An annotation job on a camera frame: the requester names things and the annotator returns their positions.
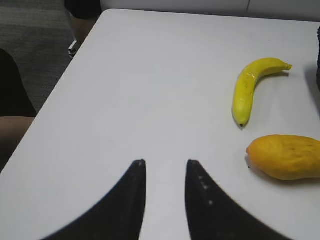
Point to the orange yellow mango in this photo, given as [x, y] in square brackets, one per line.
[286, 157]

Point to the black and white shoe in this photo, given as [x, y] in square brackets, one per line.
[72, 49]

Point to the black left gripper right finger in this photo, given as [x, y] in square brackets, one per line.
[213, 215]

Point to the yellow banana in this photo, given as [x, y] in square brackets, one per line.
[247, 80]

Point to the black chair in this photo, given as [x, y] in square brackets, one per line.
[14, 100]

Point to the person in black shorts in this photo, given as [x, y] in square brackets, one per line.
[84, 15]

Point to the black basket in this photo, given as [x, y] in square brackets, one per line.
[318, 61]

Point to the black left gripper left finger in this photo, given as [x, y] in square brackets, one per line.
[118, 215]

